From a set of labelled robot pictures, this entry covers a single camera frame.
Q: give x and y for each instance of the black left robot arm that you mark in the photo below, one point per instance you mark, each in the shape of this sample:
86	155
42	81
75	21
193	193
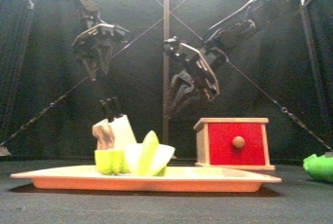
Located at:
86	0

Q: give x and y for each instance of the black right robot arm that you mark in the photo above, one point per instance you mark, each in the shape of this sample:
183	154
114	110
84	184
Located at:
256	13

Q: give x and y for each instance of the large pale starfruit piece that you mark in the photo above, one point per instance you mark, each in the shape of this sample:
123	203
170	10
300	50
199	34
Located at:
147	156

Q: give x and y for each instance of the small green starfruit piece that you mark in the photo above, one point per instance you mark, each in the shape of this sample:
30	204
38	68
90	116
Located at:
108	162

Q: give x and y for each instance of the toy wooden knife block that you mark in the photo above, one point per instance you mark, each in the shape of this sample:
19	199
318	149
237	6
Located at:
119	133

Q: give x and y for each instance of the wooden box red drawer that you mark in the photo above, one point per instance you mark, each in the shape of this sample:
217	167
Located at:
234	145

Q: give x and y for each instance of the orange plastic tray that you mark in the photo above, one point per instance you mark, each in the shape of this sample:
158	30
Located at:
173	179

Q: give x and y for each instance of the green toy vegetable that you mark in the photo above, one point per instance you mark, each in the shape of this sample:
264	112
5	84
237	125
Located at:
320	168

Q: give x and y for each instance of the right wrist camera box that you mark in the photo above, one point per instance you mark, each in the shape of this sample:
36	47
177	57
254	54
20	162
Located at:
175	46

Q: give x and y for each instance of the vertical metal frame pole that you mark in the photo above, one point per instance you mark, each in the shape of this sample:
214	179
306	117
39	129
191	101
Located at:
166	13

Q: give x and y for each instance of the grey frame foot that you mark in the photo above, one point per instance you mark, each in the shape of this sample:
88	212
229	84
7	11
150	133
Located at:
4	151

